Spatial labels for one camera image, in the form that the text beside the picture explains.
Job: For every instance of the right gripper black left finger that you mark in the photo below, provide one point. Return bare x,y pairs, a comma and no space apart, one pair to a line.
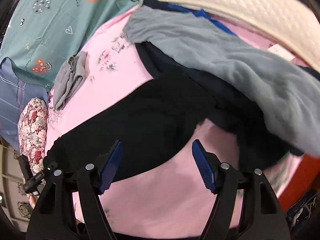
69,205

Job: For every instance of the folded grey garment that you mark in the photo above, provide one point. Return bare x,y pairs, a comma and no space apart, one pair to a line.
69,79

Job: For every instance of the person's left hand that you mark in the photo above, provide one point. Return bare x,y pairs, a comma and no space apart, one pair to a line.
32,200

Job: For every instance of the dark blue garment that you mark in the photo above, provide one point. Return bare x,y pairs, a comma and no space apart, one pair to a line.
253,136

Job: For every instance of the grey unfolded garment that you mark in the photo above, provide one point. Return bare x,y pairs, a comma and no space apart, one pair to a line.
287,95

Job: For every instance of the red floral quilt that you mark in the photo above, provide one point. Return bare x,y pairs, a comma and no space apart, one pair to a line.
32,133

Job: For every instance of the pink floral bed sheet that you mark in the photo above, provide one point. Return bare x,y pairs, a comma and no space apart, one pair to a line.
171,200

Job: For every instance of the teal heart print blanket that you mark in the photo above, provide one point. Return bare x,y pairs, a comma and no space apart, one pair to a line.
38,36

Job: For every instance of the white display shelf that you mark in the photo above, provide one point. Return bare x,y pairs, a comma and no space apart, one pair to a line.
13,201

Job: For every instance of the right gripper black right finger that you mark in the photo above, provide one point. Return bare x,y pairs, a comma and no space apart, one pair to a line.
261,215

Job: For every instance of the cream quilted blanket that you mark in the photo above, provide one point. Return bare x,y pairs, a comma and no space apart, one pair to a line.
289,22

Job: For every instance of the black pants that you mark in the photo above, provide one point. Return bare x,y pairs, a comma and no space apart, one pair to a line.
153,124

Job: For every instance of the blue striped pillow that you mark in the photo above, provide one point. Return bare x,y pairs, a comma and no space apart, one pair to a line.
15,95

